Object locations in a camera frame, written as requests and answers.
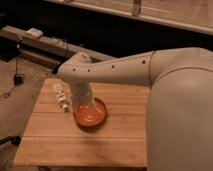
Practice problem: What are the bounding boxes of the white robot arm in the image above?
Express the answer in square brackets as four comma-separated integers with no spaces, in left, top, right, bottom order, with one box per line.
[56,47,213,171]

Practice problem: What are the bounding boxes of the black cable with plug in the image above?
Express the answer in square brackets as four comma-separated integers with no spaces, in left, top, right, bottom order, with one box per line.
[2,39,26,99]

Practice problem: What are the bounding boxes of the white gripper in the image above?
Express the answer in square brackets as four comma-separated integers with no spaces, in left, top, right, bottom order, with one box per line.
[69,83,96,110]

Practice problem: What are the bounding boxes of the long wooden beam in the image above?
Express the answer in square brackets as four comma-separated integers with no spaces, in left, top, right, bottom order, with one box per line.
[0,25,113,61]

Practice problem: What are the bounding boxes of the wooden shelf rail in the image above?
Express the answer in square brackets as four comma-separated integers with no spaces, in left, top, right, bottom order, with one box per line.
[46,0,213,36]

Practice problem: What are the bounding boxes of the black object at left edge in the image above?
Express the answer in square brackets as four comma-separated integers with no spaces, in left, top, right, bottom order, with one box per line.
[0,136,21,145]

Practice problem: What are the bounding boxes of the orange ceramic bowl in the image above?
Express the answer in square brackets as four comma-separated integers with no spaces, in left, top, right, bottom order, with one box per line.
[74,98,107,127]

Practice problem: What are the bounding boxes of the small white box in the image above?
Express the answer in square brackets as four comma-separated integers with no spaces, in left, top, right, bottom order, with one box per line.
[26,28,43,38]

